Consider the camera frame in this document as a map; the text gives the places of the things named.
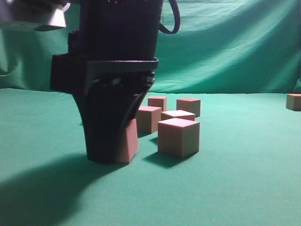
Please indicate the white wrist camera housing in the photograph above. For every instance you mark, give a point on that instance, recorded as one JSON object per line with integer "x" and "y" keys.
{"x": 33, "y": 15}

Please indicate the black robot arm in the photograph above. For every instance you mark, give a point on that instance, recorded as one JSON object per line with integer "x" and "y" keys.
{"x": 119, "y": 30}

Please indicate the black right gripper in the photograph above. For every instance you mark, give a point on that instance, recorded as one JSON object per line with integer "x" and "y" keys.
{"x": 105, "y": 111}

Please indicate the pink cube column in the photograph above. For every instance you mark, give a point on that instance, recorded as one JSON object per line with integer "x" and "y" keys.
{"x": 165, "y": 115}
{"x": 293, "y": 102}
{"x": 147, "y": 119}
{"x": 129, "y": 143}
{"x": 178, "y": 137}
{"x": 158, "y": 101}
{"x": 189, "y": 104}

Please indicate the green cloth backdrop and cover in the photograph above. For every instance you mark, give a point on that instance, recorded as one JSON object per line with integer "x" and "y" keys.
{"x": 240, "y": 57}

